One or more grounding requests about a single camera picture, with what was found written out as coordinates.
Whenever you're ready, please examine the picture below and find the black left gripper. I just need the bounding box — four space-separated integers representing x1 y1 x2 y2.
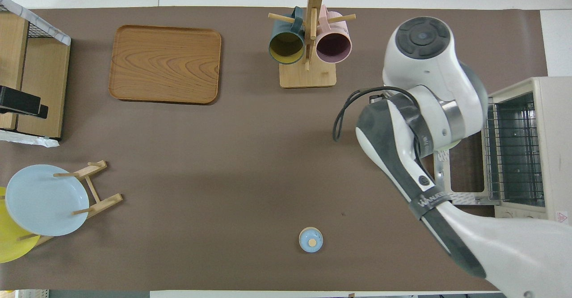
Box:
0 86 49 119

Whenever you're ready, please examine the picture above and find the oven door with glass window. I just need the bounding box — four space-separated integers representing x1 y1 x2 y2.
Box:
433 133 500 206

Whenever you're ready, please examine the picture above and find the white toaster oven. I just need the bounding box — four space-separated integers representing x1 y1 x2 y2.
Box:
433 77 572 223

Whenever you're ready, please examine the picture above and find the wooden two-tier shelf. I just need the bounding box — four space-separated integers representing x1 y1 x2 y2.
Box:
0 11 71 139

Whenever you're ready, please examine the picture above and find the wooden shelf unit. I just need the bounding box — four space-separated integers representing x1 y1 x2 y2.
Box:
0 0 72 148

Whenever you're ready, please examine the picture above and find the light blue plate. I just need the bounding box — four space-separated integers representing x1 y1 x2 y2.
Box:
5 164 90 237

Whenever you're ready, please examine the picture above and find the wooden plate rack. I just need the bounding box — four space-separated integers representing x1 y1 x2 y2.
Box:
18 159 123 247

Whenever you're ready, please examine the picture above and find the wooden serving tray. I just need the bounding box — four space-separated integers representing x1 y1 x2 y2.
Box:
109 25 222 105

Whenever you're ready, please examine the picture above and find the yellow plate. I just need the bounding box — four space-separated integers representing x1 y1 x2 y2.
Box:
0 186 42 264

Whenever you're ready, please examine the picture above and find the brown table mat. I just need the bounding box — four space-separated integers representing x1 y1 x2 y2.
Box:
0 7 549 292

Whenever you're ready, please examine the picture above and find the dark teal mug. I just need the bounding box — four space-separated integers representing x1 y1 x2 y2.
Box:
268 6 306 65

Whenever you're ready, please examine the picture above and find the wooden mug rack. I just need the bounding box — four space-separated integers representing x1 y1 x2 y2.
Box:
268 0 357 88

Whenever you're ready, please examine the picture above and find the pink mug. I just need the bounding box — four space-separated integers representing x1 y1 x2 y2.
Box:
315 5 353 64

